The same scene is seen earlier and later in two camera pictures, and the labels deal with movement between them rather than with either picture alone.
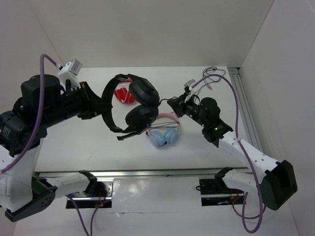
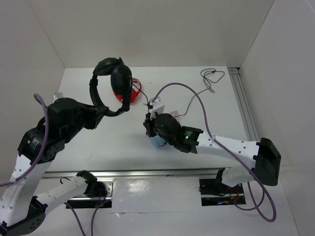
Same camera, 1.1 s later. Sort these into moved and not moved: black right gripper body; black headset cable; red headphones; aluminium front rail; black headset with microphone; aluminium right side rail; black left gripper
Moved: black right gripper body; black left gripper; black headset with microphone; black headset cable; red headphones
Not moved: aluminium right side rail; aluminium front rail
